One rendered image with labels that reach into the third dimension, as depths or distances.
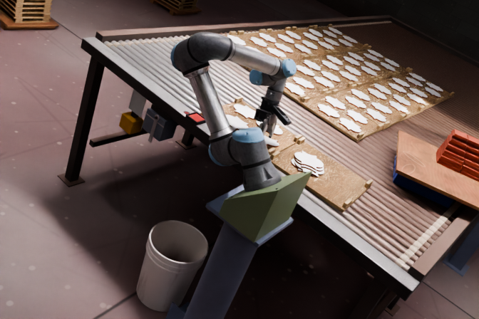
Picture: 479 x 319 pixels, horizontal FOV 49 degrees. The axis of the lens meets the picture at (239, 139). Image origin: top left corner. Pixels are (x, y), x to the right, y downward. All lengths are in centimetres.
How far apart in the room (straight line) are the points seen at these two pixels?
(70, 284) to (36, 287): 16
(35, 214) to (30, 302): 61
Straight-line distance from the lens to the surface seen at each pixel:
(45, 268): 291
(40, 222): 314
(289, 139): 266
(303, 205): 226
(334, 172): 256
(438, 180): 276
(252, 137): 202
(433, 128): 376
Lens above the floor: 211
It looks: 28 degrees down
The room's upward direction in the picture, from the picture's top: 22 degrees clockwise
